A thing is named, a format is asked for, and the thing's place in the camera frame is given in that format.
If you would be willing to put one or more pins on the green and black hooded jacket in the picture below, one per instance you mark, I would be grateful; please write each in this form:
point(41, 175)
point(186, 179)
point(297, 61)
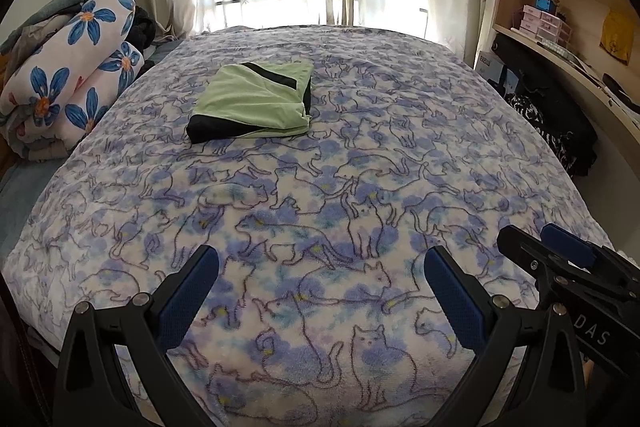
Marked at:
point(260, 99)

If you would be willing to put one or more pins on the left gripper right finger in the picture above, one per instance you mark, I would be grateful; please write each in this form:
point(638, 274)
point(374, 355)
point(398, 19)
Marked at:
point(549, 388)

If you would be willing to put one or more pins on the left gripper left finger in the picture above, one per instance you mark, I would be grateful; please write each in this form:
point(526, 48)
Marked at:
point(91, 388)

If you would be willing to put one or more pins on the dark clothes pile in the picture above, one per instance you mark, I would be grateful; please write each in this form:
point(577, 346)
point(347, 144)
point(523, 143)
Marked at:
point(142, 31)

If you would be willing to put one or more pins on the blue cat print blanket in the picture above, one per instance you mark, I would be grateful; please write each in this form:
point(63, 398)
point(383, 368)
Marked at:
point(321, 315)

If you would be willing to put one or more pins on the white cardboard box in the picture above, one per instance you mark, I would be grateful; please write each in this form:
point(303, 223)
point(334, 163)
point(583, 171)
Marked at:
point(489, 66)

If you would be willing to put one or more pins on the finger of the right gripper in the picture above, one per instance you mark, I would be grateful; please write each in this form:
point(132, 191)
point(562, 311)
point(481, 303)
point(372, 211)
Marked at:
point(555, 277)
point(599, 261)

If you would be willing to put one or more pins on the black white patterned cloth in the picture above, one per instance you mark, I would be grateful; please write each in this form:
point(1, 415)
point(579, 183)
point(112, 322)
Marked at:
point(563, 126)

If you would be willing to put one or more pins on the white blue flower quilt roll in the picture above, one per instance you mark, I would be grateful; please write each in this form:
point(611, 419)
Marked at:
point(59, 94)

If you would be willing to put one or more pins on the wooden shelf unit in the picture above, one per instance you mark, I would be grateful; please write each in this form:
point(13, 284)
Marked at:
point(585, 17)

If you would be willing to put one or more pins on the yellow paper bag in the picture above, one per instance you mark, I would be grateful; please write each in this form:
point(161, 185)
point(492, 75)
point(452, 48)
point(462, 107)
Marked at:
point(617, 36)

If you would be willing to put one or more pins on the pink storage boxes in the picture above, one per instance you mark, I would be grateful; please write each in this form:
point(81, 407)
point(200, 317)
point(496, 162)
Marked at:
point(542, 24)

